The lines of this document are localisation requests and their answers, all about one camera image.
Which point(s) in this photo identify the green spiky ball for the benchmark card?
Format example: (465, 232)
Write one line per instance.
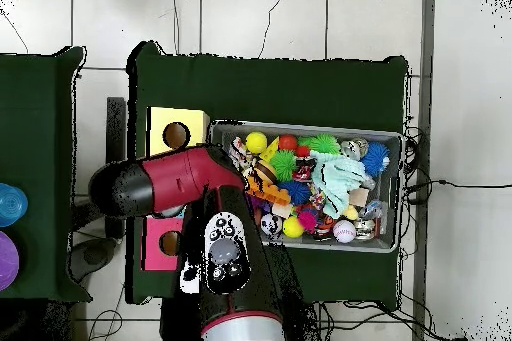
(283, 165)

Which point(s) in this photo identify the shallow mesh bin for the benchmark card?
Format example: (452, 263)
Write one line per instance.
(320, 245)

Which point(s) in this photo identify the mint green cloth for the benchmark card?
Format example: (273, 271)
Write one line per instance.
(336, 181)

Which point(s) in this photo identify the yellow ball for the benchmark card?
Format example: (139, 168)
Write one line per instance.
(256, 142)
(293, 227)

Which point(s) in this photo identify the blue plastic lid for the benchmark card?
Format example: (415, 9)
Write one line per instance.
(11, 205)

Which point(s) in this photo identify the purple plastic lid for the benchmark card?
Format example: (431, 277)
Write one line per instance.
(7, 261)

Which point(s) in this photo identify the toy hamburger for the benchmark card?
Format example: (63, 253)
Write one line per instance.
(264, 172)

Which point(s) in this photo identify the small soccer ball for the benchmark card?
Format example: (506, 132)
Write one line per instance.
(272, 224)

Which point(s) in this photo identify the white baseball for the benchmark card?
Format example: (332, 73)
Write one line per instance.
(344, 231)

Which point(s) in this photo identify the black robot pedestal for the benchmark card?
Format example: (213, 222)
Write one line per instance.
(298, 323)

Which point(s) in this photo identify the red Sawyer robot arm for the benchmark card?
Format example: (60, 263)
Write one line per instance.
(180, 181)

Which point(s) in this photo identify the large blue spiky ball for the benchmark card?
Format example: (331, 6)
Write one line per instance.
(376, 157)

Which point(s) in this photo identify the orange toy building block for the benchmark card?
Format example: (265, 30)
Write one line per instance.
(276, 195)

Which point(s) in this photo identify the dark green tablecloth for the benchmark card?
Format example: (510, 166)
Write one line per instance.
(36, 117)
(260, 85)

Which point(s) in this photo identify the crushed clear plastic bottle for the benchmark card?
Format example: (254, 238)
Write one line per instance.
(372, 209)

